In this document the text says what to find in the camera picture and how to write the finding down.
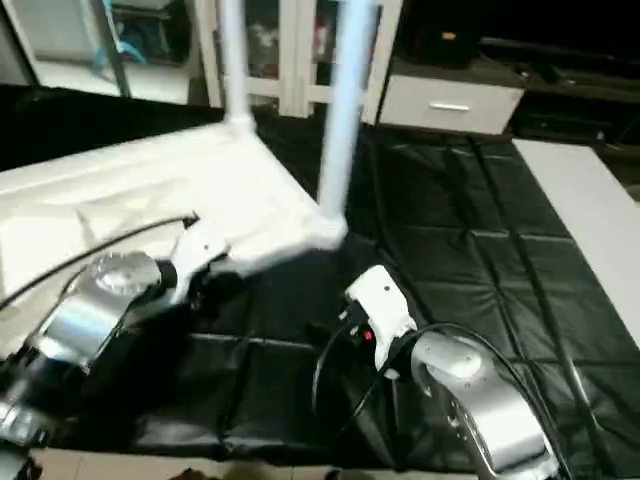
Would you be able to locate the white drawer unit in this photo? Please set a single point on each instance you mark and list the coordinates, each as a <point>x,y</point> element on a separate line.
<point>450,102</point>

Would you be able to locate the black table mat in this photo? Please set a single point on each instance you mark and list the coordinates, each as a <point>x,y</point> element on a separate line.
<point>480,250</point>

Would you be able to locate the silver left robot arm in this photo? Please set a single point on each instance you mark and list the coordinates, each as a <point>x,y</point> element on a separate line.
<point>90,310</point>

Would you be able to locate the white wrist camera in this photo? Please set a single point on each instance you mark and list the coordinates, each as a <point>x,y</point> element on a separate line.
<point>205,250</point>
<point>380,300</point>

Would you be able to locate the white plastic table leg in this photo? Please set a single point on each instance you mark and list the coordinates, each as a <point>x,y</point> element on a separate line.
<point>235,60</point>
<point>345,110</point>

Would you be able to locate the white glass door cabinet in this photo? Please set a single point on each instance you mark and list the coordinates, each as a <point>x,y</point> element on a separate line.
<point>290,50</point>

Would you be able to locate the white plastic table top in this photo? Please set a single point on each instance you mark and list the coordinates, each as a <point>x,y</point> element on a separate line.
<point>150,190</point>

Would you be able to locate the black case with yellow label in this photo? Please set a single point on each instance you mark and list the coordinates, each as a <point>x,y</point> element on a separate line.
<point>440,35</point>

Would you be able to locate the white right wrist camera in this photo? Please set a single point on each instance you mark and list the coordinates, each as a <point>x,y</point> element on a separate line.
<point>380,300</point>

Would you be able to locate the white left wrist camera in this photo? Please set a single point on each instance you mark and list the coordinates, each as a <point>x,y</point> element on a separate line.
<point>205,250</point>

